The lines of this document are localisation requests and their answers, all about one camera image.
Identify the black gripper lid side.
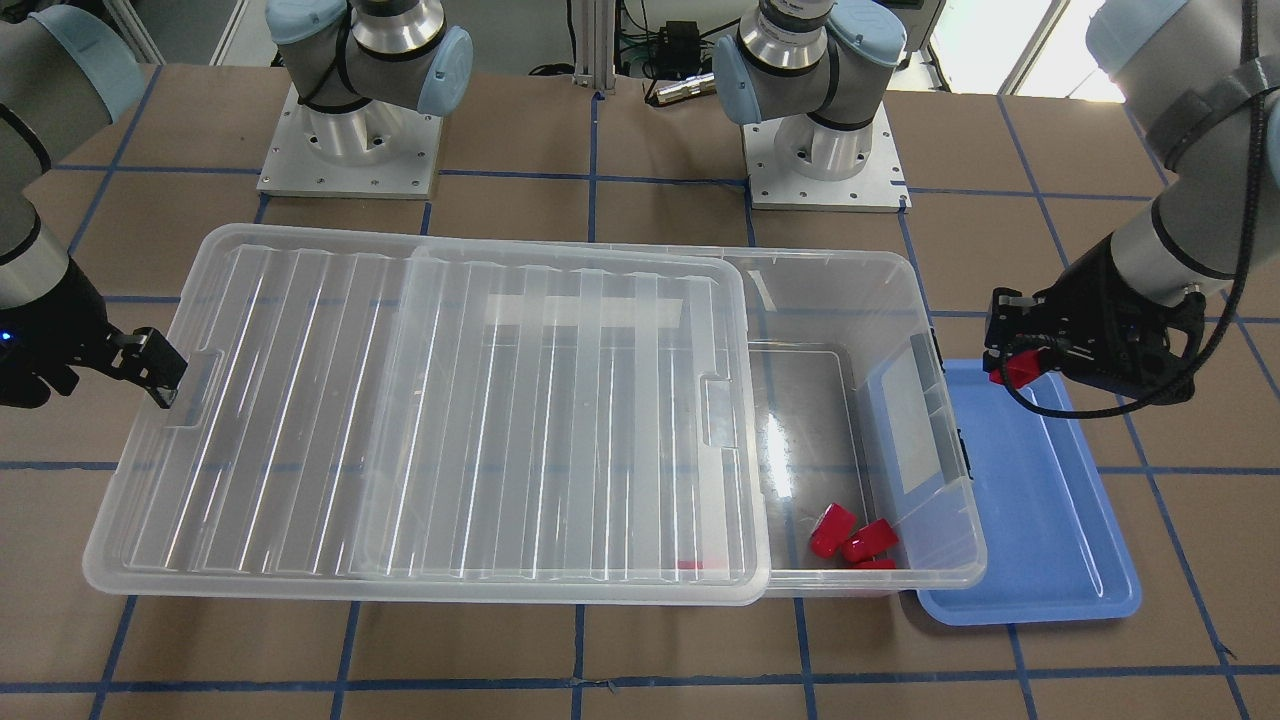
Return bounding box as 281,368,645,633
1,259,188,409

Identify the black gripper tray side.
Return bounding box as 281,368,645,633
984,237,1206,393

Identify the clear plastic box lid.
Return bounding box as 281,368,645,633
82,224,771,606

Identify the clear plastic storage box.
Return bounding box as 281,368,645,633
561,243,989,600

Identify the blue plastic tray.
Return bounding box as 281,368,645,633
918,359,1142,626

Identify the aluminium frame post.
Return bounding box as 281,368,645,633
570,0,618,96

